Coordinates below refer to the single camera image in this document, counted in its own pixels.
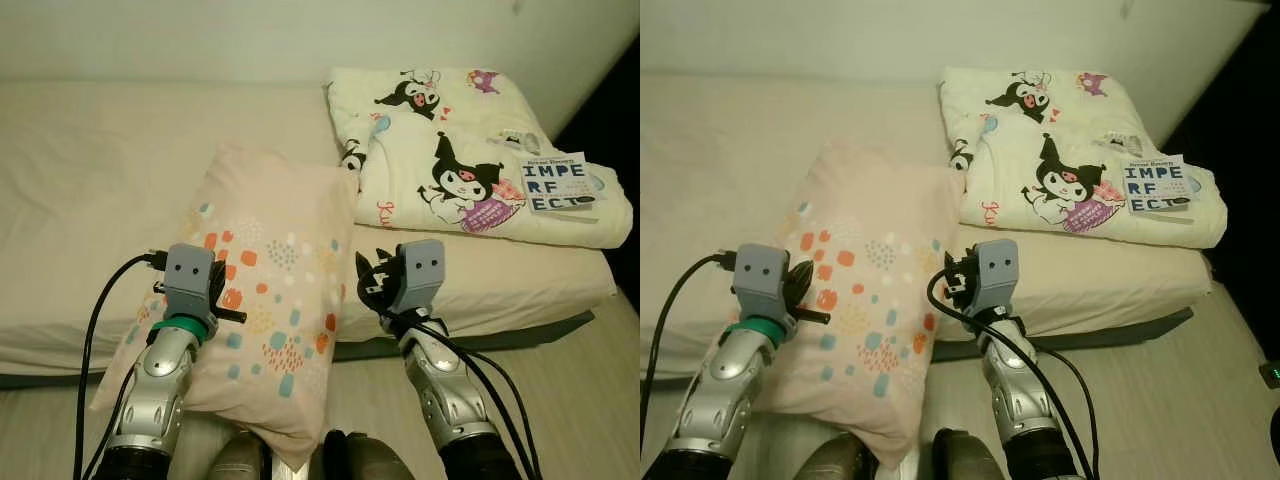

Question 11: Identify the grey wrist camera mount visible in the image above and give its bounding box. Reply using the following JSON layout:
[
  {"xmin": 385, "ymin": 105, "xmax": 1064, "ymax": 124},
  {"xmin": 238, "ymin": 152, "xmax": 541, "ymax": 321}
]
[
  {"xmin": 162, "ymin": 243, "xmax": 219, "ymax": 321},
  {"xmin": 970, "ymin": 238, "xmax": 1019, "ymax": 316},
  {"xmin": 390, "ymin": 240, "xmax": 446, "ymax": 316},
  {"xmin": 733, "ymin": 243, "xmax": 796, "ymax": 321}
]

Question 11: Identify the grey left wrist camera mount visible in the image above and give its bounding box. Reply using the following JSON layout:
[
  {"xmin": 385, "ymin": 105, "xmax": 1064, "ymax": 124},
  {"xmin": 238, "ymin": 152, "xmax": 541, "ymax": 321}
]
[
  {"xmin": 733, "ymin": 243, "xmax": 796, "ymax": 321},
  {"xmin": 162, "ymin": 243, "xmax": 219, "ymax": 321}
]

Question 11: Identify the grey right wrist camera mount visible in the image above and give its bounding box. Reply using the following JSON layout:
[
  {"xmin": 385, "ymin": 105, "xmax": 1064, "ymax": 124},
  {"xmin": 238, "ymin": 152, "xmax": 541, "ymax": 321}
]
[
  {"xmin": 970, "ymin": 238, "xmax": 1019, "ymax": 316},
  {"xmin": 390, "ymin": 240, "xmax": 446, "ymax": 316}
]

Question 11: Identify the grey left robot leg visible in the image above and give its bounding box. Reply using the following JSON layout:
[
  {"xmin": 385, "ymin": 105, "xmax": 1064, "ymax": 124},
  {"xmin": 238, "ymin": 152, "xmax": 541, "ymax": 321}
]
[
  {"xmin": 205, "ymin": 430, "xmax": 271, "ymax": 480},
  {"xmin": 800, "ymin": 430, "xmax": 881, "ymax": 480}
]

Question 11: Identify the grey robot leg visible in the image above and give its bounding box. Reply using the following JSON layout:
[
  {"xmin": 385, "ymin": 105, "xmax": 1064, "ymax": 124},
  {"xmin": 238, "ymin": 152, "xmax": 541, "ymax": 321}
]
[
  {"xmin": 322, "ymin": 430, "xmax": 416, "ymax": 480},
  {"xmin": 930, "ymin": 428, "xmax": 1006, "ymax": 480},
  {"xmin": 205, "ymin": 430, "xmax": 271, "ymax": 480},
  {"xmin": 800, "ymin": 430, "xmax": 881, "ymax": 480}
]

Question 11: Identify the grey right robot leg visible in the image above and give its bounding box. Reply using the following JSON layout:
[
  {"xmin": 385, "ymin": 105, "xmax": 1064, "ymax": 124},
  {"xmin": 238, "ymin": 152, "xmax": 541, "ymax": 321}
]
[
  {"xmin": 322, "ymin": 430, "xmax": 416, "ymax": 480},
  {"xmin": 930, "ymin": 428, "xmax": 1006, "ymax": 480}
]

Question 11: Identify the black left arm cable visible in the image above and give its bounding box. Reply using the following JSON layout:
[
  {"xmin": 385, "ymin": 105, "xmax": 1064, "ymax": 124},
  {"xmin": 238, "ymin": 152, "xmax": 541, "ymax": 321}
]
[
  {"xmin": 72, "ymin": 252, "xmax": 169, "ymax": 480},
  {"xmin": 640, "ymin": 252, "xmax": 741, "ymax": 471}
]

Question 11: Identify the folded cream cartoon print blanket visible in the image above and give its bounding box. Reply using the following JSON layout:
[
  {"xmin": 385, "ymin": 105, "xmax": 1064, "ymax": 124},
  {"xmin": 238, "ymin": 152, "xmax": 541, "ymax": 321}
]
[
  {"xmin": 938, "ymin": 66, "xmax": 1229, "ymax": 251},
  {"xmin": 326, "ymin": 66, "xmax": 634, "ymax": 249}
]

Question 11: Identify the pink pillow with coloured spots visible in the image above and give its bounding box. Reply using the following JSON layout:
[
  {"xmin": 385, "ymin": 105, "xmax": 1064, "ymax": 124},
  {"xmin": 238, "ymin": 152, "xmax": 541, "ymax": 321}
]
[
  {"xmin": 88, "ymin": 142, "xmax": 359, "ymax": 471},
  {"xmin": 695, "ymin": 138, "xmax": 966, "ymax": 471}
]

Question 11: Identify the white book with blue letters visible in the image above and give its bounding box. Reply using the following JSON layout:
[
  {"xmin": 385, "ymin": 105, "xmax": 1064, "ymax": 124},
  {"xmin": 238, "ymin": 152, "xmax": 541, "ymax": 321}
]
[
  {"xmin": 1122, "ymin": 155, "xmax": 1201, "ymax": 216},
  {"xmin": 520, "ymin": 152, "xmax": 601, "ymax": 214}
]

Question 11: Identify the mattress with cream sheet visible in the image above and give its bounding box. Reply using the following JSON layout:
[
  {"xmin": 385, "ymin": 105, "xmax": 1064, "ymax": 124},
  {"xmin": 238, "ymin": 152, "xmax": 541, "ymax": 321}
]
[
  {"xmin": 640, "ymin": 75, "xmax": 1213, "ymax": 371},
  {"xmin": 0, "ymin": 78, "xmax": 619, "ymax": 376}
]

